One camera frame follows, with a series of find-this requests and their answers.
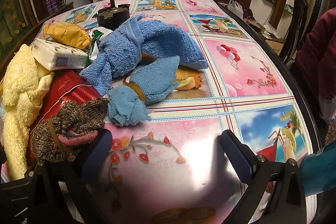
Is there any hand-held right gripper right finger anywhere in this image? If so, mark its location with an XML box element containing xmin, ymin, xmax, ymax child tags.
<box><xmin>221</xmin><ymin>130</ymin><xmax>307</xmax><ymax>224</ymax></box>

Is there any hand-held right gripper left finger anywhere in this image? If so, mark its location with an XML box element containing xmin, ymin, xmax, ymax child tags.
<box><xmin>0</xmin><ymin>130</ymin><xmax>113</xmax><ymax>224</ymax></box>

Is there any brown knit sock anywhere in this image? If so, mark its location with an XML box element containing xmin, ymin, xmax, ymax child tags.
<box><xmin>31</xmin><ymin>97</ymin><xmax>109</xmax><ymax>164</ymax></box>

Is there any red plastic packet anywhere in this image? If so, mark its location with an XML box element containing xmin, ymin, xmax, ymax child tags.
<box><xmin>28</xmin><ymin>70</ymin><xmax>104</xmax><ymax>135</ymax></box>

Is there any blue fluffy glove toy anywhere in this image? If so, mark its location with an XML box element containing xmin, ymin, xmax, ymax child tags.
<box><xmin>106</xmin><ymin>55</ymin><xmax>181</xmax><ymax>127</ymax></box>

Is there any yellow terry towel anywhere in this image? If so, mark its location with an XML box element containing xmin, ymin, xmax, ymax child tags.
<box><xmin>0</xmin><ymin>44</ymin><xmax>55</xmax><ymax>181</ymax></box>

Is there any white printed tissue pack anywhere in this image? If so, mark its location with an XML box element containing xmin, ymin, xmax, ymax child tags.
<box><xmin>31</xmin><ymin>38</ymin><xmax>89</xmax><ymax>70</ymax></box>

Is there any green and white packet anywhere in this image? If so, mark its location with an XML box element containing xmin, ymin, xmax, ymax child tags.
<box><xmin>83</xmin><ymin>27</ymin><xmax>113</xmax><ymax>67</ymax></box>

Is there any yellow snack packet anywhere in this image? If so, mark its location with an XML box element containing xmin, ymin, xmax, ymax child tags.
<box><xmin>43</xmin><ymin>21</ymin><xmax>90</xmax><ymax>50</ymax></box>

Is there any large blue terry towel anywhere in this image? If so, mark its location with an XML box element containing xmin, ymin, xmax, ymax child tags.
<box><xmin>79</xmin><ymin>13</ymin><xmax>208</xmax><ymax>94</ymax></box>

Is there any blue plastic chair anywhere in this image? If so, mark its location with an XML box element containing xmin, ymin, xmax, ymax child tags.
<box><xmin>299</xmin><ymin>144</ymin><xmax>336</xmax><ymax>194</ymax></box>

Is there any dark wooden chair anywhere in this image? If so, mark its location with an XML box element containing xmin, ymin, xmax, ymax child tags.
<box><xmin>278</xmin><ymin>0</ymin><xmax>309</xmax><ymax>62</ymax></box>

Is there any white plastic bag with handles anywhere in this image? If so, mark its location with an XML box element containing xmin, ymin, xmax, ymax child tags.
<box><xmin>227</xmin><ymin>0</ymin><xmax>243</xmax><ymax>18</ymax></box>

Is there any flower wall mural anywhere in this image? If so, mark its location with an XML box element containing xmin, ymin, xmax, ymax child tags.
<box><xmin>0</xmin><ymin>0</ymin><xmax>34</xmax><ymax>56</ymax></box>

